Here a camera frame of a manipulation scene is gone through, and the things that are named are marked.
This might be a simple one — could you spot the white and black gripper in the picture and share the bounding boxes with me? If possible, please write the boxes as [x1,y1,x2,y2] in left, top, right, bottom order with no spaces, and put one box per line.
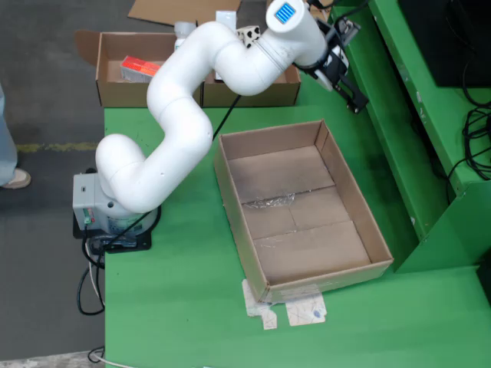
[298,44,371,115]

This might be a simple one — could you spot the cow print hand cream box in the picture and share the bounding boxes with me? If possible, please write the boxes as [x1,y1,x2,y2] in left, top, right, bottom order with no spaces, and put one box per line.
[236,25,263,50]

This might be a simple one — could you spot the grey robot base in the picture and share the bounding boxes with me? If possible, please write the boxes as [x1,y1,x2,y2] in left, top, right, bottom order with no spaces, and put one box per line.
[72,172,162,235]

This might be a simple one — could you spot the open brown cardboard box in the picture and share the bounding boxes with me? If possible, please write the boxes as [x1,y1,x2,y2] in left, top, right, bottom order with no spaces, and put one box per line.
[198,64,302,107]

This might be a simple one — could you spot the printed cardboard shipping box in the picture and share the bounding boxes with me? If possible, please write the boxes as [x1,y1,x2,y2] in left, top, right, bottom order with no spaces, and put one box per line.
[309,5,333,22]

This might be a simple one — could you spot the tall white product box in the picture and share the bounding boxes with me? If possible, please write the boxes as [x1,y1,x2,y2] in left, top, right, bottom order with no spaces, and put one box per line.
[213,10,238,82]

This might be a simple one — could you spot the large shallow cardboard tray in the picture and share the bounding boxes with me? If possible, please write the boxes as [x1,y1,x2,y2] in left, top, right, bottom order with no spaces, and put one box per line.
[213,118,395,304]

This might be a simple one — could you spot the flat cardboard sheet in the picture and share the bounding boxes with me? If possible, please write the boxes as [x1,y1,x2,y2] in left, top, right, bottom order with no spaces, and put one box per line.
[127,0,242,28]

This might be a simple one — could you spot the red orange product box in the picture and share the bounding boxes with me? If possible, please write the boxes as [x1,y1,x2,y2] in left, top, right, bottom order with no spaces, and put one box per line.
[120,55,163,84]

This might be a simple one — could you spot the black box-shaped object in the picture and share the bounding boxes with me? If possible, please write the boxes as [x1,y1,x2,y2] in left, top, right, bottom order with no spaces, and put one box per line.
[475,252,491,312]

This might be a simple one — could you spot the cardboard box with side flap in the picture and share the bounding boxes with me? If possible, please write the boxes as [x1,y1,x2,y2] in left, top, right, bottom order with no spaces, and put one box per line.
[74,30,203,108]

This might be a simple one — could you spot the black monitor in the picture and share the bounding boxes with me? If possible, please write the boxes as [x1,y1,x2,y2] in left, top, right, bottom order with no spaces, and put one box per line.
[397,0,491,88]

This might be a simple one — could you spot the green metal shelf rack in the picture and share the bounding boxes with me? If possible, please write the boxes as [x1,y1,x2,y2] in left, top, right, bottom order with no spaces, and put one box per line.
[318,0,491,274]

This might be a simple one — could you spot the white bottle with teal label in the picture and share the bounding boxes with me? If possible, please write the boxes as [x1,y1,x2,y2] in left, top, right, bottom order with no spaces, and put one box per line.
[173,21,199,53]

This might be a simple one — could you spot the flattened printed carton piece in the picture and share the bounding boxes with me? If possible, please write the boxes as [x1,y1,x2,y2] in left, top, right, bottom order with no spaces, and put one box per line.
[285,295,328,327]
[241,278,278,331]

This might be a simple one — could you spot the beige shoe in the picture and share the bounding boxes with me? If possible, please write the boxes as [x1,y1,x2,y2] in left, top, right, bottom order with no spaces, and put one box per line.
[1,167,32,190]

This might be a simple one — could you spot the blue jeans leg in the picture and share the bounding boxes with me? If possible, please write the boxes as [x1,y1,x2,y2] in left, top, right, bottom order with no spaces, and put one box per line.
[0,82,19,188]

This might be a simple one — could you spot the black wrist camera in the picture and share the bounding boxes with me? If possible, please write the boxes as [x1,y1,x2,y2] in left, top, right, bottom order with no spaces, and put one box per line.
[316,15,362,49]

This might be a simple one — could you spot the black cable bundle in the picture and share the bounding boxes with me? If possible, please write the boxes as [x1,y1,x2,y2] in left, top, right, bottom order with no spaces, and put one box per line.
[444,49,491,200]

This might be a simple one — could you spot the long black camera cable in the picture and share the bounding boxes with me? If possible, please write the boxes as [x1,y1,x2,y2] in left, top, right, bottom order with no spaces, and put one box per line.
[86,0,371,254]

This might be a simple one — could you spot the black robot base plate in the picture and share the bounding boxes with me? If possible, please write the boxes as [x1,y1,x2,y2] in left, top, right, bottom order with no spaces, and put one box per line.
[72,212,153,253]

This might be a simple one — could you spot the white thin cable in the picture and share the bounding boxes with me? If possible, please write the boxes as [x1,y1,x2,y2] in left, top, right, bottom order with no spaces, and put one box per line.
[84,243,127,368]

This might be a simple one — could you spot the black power cable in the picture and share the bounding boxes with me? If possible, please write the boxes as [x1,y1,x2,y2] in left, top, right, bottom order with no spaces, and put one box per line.
[77,229,107,363]

